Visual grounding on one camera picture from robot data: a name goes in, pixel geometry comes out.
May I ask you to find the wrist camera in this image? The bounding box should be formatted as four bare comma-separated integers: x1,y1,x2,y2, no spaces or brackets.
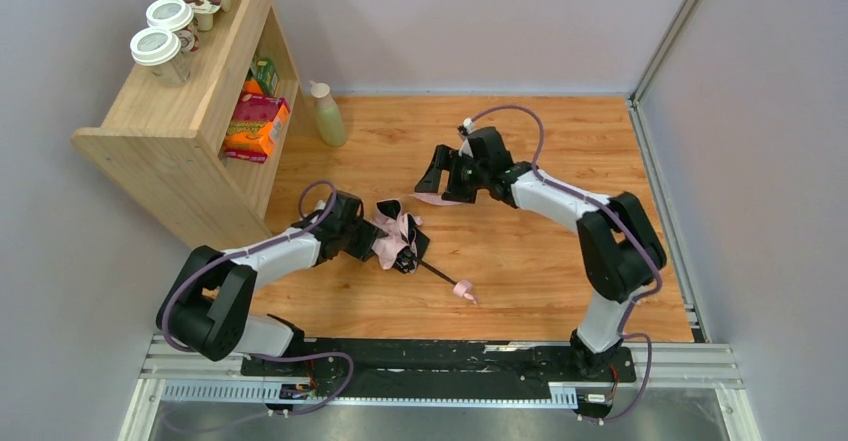
313,196,334,216
457,117,475,157

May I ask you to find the orange pink snack box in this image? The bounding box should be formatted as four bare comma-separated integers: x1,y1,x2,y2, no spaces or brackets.
222,92,290,164

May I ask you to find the white lidded jar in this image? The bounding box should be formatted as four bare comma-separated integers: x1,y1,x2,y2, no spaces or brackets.
145,0,200,53
129,27,190,87

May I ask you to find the white lidded jar front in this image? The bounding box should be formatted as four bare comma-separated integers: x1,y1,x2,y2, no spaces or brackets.
129,27,190,87

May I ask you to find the pink folding umbrella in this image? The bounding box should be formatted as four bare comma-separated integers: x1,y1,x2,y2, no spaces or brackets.
371,199,478,305

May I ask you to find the green squeeze bottle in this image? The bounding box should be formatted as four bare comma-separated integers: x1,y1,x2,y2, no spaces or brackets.
310,81,347,147

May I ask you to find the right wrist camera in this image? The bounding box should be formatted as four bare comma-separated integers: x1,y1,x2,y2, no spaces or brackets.
457,117,475,157

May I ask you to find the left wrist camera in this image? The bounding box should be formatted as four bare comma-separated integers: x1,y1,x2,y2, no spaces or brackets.
313,196,334,216

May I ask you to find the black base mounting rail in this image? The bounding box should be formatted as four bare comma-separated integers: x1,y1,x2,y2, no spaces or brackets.
240,338,637,401

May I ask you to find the wooden shelf unit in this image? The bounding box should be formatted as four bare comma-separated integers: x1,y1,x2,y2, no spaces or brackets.
71,0,317,249

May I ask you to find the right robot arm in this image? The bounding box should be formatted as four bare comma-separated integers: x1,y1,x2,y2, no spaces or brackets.
414,127,667,378

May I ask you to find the white lidded jar rear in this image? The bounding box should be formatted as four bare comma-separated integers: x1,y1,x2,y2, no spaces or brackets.
145,0,200,53

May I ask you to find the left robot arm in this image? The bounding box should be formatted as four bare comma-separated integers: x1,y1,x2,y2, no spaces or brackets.
155,191,385,361

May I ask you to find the green carton on shelf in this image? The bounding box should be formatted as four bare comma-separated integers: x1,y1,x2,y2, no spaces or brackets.
245,57,279,96

